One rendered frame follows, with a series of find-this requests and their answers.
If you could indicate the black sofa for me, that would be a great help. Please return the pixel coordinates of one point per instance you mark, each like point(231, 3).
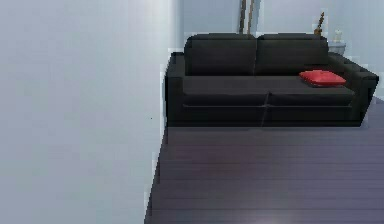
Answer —
point(233, 90)

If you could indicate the brown floor lamp pole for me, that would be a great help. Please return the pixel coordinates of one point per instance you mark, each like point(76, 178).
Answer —
point(246, 16)

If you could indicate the red cushion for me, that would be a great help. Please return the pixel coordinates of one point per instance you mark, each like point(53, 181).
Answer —
point(322, 78)

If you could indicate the white round side table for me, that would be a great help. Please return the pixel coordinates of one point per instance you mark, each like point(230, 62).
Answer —
point(337, 47)

